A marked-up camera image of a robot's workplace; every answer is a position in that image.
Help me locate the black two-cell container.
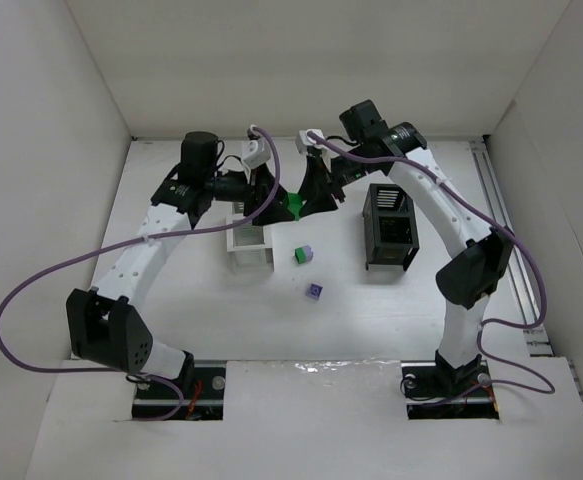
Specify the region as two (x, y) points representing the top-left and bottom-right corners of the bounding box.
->
(362, 183), (420, 271)

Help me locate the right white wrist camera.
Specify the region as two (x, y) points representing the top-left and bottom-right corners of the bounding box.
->
(295, 129), (331, 167)

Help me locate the white foam front board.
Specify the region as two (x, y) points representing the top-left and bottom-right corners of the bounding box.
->
(27, 358), (583, 479)

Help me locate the green lego cube top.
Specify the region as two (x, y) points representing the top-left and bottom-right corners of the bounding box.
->
(283, 192), (304, 221)

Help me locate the white two-cell container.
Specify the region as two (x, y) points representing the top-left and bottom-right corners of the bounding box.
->
(226, 202), (274, 273)

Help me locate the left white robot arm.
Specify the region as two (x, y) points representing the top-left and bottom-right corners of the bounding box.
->
(66, 127), (281, 390)

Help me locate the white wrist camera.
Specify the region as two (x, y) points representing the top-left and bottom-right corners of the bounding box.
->
(241, 125), (272, 171)
(295, 129), (331, 167)

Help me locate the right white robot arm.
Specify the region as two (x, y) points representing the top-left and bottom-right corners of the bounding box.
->
(297, 100), (513, 398)

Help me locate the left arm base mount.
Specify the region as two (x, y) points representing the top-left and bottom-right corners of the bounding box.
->
(125, 361), (227, 421)

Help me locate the purple lego square brick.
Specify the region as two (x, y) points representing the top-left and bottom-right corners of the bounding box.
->
(305, 283), (323, 301)

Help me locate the aluminium rail right side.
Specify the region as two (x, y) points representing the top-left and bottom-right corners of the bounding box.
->
(469, 137), (555, 357)

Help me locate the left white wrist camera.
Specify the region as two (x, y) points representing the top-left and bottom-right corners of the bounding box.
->
(241, 125), (272, 171)

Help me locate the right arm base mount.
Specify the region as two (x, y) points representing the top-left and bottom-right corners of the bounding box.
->
(399, 362), (500, 420)

